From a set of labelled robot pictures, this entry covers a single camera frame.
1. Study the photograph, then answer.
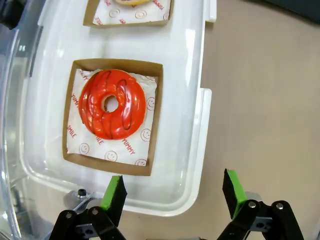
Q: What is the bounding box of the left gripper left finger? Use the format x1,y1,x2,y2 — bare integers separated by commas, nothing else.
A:
48,174,128,240

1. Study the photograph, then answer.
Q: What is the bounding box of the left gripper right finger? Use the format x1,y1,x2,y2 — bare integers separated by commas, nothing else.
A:
216,167,305,240

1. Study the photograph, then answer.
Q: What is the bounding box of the brown cardboard donut box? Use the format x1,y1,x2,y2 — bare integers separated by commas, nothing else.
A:
82,0,175,28
62,58,164,178

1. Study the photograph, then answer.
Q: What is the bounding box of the red glazed donut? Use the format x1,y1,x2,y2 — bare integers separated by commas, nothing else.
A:
78,69,147,140

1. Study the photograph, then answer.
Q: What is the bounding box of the chocolate sprinkled donut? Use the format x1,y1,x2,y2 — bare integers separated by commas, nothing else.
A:
114,0,152,6

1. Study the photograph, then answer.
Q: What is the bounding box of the black serving tray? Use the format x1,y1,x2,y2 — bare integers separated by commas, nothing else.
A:
246,0,320,25

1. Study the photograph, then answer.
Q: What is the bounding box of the white printed paper liner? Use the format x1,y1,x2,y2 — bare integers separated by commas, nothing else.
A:
66,68,158,167
92,0,172,26

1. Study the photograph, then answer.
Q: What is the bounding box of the clear display case lid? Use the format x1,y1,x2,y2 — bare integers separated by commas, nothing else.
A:
0,0,46,240

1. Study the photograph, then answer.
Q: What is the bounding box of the black lid hinge knob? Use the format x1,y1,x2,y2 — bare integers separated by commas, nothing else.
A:
0,0,20,30

